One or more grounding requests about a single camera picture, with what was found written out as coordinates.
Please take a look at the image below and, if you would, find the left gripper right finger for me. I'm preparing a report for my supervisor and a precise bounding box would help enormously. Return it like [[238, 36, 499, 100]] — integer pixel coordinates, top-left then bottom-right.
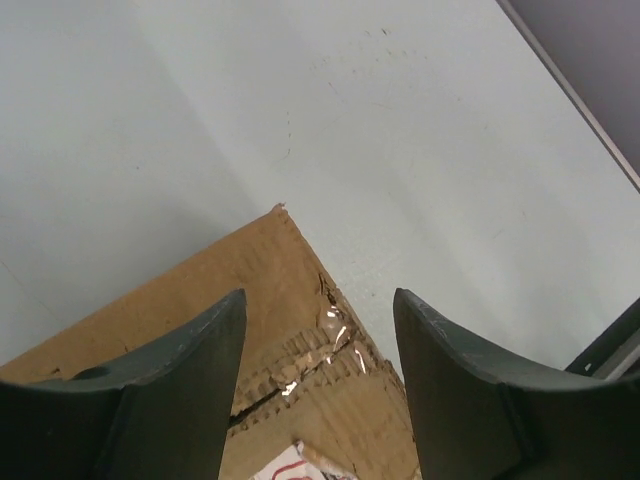
[[393, 289, 639, 479]]

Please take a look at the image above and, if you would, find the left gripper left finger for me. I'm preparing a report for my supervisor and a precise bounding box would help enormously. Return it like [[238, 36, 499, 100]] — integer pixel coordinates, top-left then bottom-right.
[[1, 289, 247, 479]]

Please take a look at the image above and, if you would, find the brown cardboard express box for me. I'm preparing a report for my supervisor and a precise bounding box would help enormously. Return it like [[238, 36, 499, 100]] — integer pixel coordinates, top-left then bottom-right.
[[1, 206, 420, 479]]

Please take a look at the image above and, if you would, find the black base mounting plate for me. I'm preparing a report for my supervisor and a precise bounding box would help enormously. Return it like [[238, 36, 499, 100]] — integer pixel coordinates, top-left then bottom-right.
[[566, 300, 639, 380]]

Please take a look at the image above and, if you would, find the right aluminium side rail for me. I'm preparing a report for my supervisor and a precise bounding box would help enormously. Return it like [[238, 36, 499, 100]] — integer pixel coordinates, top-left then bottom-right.
[[498, 0, 639, 187]]

